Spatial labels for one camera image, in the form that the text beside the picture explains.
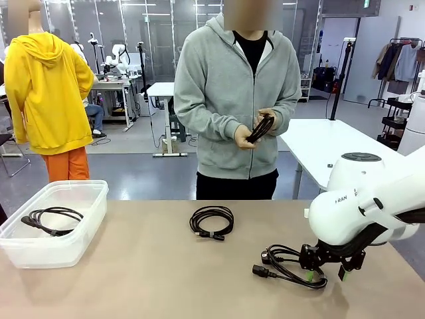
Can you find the orange trousers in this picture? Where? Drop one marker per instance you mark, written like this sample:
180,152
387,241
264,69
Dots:
69,164

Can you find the person's right hand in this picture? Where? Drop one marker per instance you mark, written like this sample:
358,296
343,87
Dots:
245,139

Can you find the grey step stool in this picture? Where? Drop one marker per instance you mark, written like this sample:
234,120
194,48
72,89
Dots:
176,128

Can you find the white height-adjustable desk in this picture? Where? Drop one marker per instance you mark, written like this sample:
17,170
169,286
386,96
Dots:
162,89

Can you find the navy jacket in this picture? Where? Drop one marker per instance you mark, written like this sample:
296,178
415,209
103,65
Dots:
390,63

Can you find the black clothes rack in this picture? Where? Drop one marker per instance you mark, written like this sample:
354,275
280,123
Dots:
393,40

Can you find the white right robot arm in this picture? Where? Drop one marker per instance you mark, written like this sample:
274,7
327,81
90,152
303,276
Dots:
345,216

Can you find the wooden shoe rack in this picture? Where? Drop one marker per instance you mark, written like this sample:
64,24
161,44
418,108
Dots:
306,89

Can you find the light blue shirt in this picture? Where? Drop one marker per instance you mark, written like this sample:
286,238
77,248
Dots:
406,63

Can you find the person's left hand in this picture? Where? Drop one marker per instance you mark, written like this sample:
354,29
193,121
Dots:
278,121

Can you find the grey frame workbench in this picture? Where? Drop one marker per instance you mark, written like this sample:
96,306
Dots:
113,84

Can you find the small cardboard box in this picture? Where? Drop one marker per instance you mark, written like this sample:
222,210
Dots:
166,146

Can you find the clear plastic storage container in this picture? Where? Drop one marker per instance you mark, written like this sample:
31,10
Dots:
83,239

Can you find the white rounded table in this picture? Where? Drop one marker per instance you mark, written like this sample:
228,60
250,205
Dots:
315,139

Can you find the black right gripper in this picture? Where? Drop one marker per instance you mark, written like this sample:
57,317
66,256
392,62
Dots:
327,257

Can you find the seated person in jeans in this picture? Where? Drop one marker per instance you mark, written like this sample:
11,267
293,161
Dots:
96,114

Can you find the black pole stand white top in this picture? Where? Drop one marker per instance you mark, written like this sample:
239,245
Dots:
342,73

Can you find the black tripod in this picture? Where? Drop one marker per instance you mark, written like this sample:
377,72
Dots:
142,66

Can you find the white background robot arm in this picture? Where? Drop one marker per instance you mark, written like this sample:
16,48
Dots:
119,58

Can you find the person in grey hoodie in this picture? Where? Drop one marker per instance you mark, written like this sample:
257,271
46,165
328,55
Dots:
216,83

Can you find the black stand with white head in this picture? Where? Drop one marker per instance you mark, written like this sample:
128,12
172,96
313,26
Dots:
94,41

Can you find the black metal chair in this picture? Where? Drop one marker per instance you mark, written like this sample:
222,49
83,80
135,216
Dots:
10,159

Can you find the black utility cart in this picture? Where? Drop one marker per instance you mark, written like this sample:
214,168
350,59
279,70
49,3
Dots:
393,123

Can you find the person's right forearm grey sleeve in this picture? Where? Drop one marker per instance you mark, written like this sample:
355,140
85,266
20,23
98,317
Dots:
206,123

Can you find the white cylindrical appliance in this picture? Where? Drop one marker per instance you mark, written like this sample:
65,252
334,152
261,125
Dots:
413,126

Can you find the person's left forearm grey sleeve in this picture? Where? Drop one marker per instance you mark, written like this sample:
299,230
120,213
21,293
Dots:
289,109

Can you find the black luggage pile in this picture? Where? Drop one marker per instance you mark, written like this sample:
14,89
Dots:
323,79

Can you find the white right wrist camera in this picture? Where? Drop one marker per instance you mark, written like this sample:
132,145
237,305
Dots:
305,213

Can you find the brown coat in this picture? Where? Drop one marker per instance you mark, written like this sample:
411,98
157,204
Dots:
382,61

